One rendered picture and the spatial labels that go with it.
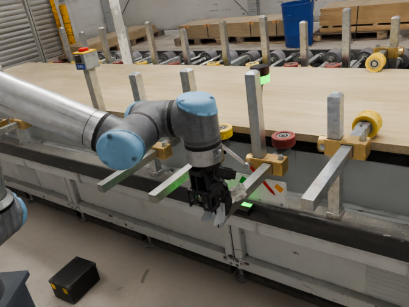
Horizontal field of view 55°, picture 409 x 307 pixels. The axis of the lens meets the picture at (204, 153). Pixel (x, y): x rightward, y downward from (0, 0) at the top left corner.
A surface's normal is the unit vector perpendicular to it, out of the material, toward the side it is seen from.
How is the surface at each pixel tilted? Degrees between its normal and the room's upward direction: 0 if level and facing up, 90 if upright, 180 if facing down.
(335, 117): 90
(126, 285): 0
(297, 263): 90
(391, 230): 0
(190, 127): 91
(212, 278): 0
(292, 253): 90
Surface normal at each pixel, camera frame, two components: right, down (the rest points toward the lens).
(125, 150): -0.21, 0.48
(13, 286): -0.15, -0.89
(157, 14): -0.53, 0.44
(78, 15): 0.83, 0.12
